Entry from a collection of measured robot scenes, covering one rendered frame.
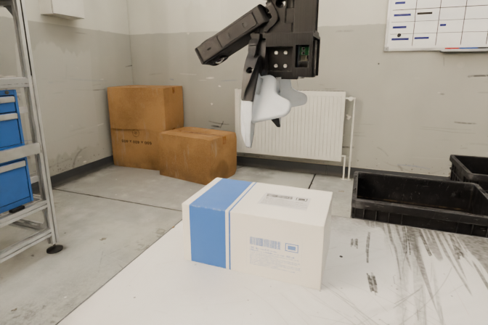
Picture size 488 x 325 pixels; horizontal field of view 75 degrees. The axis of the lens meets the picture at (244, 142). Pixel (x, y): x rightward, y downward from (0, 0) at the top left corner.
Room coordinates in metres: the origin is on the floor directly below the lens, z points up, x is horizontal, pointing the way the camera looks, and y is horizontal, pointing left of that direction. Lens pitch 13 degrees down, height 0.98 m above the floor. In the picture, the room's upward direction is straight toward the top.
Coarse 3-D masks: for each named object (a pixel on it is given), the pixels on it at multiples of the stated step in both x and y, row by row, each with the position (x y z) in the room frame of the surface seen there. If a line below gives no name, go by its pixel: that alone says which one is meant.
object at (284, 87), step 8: (280, 80) 0.48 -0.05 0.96; (288, 80) 0.48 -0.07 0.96; (280, 88) 0.49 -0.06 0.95; (288, 88) 0.48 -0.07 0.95; (288, 96) 0.49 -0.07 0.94; (296, 96) 0.49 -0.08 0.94; (304, 96) 0.49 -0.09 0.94; (296, 104) 0.50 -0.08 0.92; (272, 120) 0.51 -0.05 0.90; (280, 120) 0.52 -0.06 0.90
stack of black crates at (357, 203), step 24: (360, 192) 1.15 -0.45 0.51; (384, 192) 1.12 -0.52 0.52; (408, 192) 1.09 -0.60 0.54; (432, 192) 1.07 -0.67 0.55; (456, 192) 1.04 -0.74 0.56; (480, 192) 0.96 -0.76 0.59; (360, 216) 0.89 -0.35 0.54; (384, 216) 0.87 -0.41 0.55; (408, 216) 0.85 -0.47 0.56; (432, 216) 0.82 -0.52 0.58; (456, 216) 0.80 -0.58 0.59; (480, 216) 0.78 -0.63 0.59
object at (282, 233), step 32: (224, 192) 0.47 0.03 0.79; (256, 192) 0.47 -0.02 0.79; (288, 192) 0.47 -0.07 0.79; (320, 192) 0.47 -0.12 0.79; (192, 224) 0.42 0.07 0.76; (224, 224) 0.40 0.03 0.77; (256, 224) 0.39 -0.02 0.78; (288, 224) 0.37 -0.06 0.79; (320, 224) 0.36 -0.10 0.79; (192, 256) 0.42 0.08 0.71; (224, 256) 0.40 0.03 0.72; (256, 256) 0.39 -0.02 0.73; (288, 256) 0.37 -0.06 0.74; (320, 256) 0.36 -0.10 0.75; (320, 288) 0.36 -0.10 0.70
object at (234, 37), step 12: (252, 12) 0.43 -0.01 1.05; (264, 12) 0.43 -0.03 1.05; (240, 24) 0.44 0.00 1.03; (252, 24) 0.43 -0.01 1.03; (216, 36) 0.45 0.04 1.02; (228, 36) 0.44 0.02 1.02; (240, 36) 0.44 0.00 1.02; (204, 48) 0.46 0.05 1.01; (216, 48) 0.45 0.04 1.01; (228, 48) 0.45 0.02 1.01; (240, 48) 0.48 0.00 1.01; (204, 60) 0.46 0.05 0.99; (216, 60) 0.46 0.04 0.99
